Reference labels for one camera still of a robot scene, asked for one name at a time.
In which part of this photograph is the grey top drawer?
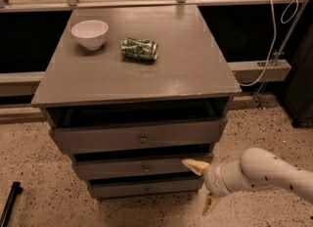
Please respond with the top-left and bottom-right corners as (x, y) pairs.
(50, 117), (227, 154)

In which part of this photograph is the grey metal railing frame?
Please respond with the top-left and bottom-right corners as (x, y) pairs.
(0, 0), (313, 98)

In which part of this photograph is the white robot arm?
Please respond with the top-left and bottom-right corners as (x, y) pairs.
(181, 148), (313, 215)

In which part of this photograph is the grey wooden drawer cabinet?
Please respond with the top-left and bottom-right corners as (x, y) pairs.
(31, 6), (241, 199)

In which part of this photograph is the dark cabinet at right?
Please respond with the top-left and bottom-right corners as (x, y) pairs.
(285, 24), (313, 128)

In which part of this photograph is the crushed green soda can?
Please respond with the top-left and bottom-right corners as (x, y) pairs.
(120, 37), (158, 63)

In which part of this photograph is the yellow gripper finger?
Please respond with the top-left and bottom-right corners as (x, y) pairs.
(202, 193), (218, 216)
(182, 159), (209, 176)

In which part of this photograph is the grey drawer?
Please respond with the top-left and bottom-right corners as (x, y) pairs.
(50, 117), (227, 154)
(72, 153), (213, 180)
(88, 173), (203, 199)

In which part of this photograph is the white ceramic bowl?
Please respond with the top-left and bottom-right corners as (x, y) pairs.
(70, 20), (109, 50)

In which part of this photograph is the black bar on floor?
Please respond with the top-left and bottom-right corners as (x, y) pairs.
(0, 181), (22, 227)

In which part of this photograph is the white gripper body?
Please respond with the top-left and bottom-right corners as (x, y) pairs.
(203, 164), (230, 198)

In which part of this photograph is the grey bottom drawer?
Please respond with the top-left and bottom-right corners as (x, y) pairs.
(88, 173), (203, 199)

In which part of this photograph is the white cable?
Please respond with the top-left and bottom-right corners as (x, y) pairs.
(237, 0), (299, 87)

